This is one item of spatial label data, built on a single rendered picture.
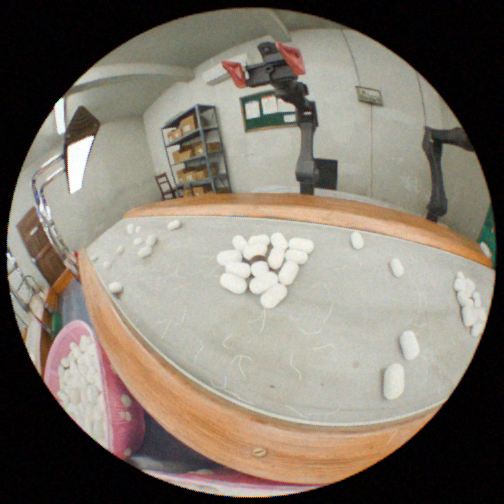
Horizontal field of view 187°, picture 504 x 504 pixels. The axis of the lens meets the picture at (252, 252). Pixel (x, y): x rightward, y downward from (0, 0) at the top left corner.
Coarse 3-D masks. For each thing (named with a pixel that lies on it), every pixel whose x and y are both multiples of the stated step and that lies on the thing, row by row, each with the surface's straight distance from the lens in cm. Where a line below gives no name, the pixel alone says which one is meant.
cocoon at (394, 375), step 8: (392, 368) 17; (400, 368) 17; (384, 376) 17; (392, 376) 17; (400, 376) 17; (384, 384) 17; (392, 384) 17; (400, 384) 17; (384, 392) 17; (392, 392) 17; (400, 392) 17
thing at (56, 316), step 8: (8, 248) 79; (8, 256) 80; (16, 264) 78; (8, 272) 69; (24, 280) 78; (32, 288) 78; (16, 296) 65; (32, 296) 74; (40, 296) 79; (24, 304) 65; (32, 312) 65; (56, 312) 81; (40, 320) 66; (56, 320) 76; (48, 328) 67; (56, 328) 71; (56, 336) 66
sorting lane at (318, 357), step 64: (128, 256) 43; (192, 256) 27; (320, 256) 23; (384, 256) 28; (448, 256) 47; (128, 320) 25; (192, 320) 18; (256, 320) 16; (320, 320) 16; (384, 320) 20; (448, 320) 30; (256, 384) 15; (320, 384) 15; (448, 384) 27
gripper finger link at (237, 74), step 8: (224, 64) 33; (232, 64) 36; (240, 64) 39; (232, 72) 34; (240, 72) 37; (240, 80) 35; (248, 80) 37; (256, 80) 36; (264, 80) 36; (240, 88) 38
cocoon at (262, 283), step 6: (258, 276) 17; (264, 276) 17; (270, 276) 17; (276, 276) 17; (252, 282) 17; (258, 282) 16; (264, 282) 16; (270, 282) 17; (276, 282) 17; (252, 288) 17; (258, 288) 16; (264, 288) 17
